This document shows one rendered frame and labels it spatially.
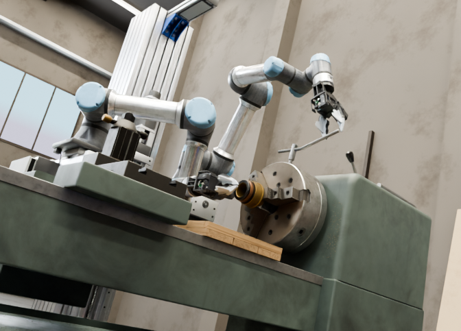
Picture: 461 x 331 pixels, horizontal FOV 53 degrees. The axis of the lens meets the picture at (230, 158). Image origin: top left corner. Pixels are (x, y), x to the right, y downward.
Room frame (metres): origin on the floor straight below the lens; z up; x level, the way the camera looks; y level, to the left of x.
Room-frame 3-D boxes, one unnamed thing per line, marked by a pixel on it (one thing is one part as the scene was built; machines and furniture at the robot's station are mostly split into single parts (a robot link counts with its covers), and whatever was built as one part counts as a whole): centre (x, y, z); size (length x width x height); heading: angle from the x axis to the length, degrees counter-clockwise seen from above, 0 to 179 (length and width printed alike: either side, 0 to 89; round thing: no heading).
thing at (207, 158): (2.14, 0.17, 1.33); 0.13 x 0.12 x 0.14; 117
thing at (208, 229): (1.48, 0.01, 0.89); 0.36 x 0.30 x 0.04; 37
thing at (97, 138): (1.84, 0.57, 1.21); 0.15 x 0.15 x 0.10
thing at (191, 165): (1.83, 0.15, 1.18); 0.12 x 0.11 x 0.49; 89
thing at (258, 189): (1.56, -0.10, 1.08); 0.09 x 0.09 x 0.09; 37
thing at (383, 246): (1.91, -0.52, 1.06); 0.59 x 0.48 x 0.39; 127
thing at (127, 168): (1.28, 0.29, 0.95); 0.43 x 0.18 x 0.04; 37
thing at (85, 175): (1.27, 0.34, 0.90); 0.53 x 0.30 x 0.06; 37
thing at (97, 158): (1.35, 0.31, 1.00); 0.20 x 0.10 x 0.05; 127
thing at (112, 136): (1.33, 0.32, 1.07); 0.07 x 0.07 x 0.10; 37
